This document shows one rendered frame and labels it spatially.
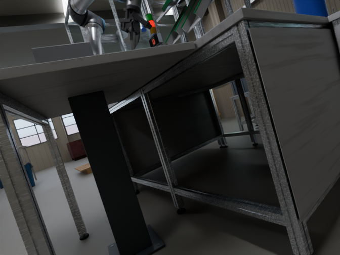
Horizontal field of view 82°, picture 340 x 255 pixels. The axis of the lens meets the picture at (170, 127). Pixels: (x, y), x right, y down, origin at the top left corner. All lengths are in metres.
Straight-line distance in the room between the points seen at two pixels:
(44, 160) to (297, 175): 9.50
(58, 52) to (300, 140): 1.03
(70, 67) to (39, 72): 0.08
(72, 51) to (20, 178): 0.60
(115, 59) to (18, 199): 0.47
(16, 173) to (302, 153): 0.88
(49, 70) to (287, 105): 0.74
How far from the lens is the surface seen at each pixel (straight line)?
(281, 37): 0.86
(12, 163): 0.67
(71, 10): 1.53
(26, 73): 0.66
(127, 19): 1.19
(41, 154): 9.81
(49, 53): 1.04
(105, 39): 2.53
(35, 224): 0.69
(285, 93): 0.78
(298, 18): 1.04
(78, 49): 1.04
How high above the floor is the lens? 0.62
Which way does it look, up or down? 3 degrees down
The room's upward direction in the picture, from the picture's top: 17 degrees counter-clockwise
